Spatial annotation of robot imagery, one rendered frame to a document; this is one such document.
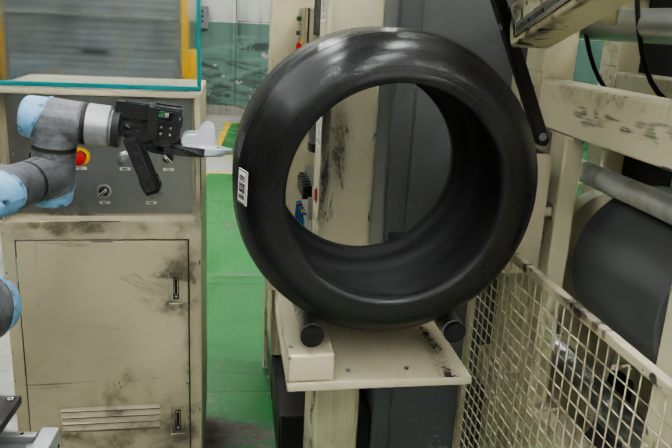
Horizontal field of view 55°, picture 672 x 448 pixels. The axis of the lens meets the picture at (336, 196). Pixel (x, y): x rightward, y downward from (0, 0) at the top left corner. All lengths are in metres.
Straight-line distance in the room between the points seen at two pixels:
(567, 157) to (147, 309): 1.25
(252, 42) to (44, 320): 8.48
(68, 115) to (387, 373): 0.77
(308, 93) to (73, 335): 1.24
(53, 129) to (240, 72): 9.13
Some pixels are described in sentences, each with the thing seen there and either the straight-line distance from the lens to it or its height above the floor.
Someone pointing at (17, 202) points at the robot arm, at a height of 1.17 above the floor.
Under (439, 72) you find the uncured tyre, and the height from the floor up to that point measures 1.40.
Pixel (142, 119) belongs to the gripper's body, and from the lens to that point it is 1.21.
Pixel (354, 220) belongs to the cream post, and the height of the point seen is 1.01.
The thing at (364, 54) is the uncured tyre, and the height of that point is 1.42.
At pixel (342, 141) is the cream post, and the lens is 1.52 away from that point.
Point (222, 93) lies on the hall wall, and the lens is 10.35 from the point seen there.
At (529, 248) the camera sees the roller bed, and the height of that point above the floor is 0.97.
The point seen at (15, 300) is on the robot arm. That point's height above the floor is 0.90.
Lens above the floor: 1.47
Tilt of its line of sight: 15 degrees down
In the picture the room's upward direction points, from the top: 3 degrees clockwise
